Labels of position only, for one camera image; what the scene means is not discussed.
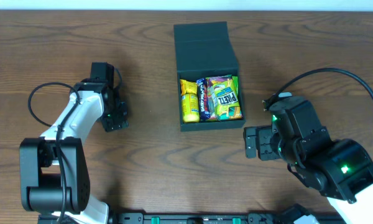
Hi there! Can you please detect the green Pretz snack packet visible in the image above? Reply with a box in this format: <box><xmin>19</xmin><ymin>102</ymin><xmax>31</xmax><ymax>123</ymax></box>
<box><xmin>206</xmin><ymin>74</ymin><xmax>244</xmax><ymax>121</ymax></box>

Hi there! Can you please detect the Haribo gummy worms bag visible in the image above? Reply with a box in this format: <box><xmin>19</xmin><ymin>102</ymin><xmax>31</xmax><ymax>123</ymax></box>
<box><xmin>205</xmin><ymin>75</ymin><xmax>239</xmax><ymax>121</ymax></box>

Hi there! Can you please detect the yellow candy tube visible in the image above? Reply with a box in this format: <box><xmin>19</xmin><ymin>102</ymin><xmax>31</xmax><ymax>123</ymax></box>
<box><xmin>181</xmin><ymin>93</ymin><xmax>200</xmax><ymax>123</ymax></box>

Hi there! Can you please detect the small yellow candy wrapper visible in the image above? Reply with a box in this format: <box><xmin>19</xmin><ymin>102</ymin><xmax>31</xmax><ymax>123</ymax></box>
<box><xmin>180</xmin><ymin>79</ymin><xmax>198</xmax><ymax>96</ymax></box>

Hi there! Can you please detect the black mounting rail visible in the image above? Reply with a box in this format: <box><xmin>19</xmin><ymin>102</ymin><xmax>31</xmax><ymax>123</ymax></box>
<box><xmin>37</xmin><ymin>203</ymin><xmax>346</xmax><ymax>224</ymax></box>

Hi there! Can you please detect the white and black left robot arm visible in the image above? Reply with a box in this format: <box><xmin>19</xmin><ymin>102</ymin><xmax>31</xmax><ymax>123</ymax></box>
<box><xmin>19</xmin><ymin>79</ymin><xmax>128</xmax><ymax>223</ymax></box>

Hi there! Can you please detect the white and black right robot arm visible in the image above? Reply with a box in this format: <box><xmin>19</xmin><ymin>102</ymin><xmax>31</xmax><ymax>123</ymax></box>
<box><xmin>244</xmin><ymin>96</ymin><xmax>373</xmax><ymax>223</ymax></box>

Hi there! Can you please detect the black open gift box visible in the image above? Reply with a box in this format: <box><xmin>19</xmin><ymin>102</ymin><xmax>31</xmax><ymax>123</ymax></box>
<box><xmin>173</xmin><ymin>21</ymin><xmax>246</xmax><ymax>132</ymax></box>

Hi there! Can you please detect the blue Dairy Milk chocolate bar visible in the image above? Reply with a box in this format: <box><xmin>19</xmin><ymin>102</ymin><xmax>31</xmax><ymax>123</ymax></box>
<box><xmin>196</xmin><ymin>78</ymin><xmax>210</xmax><ymax>122</ymax></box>

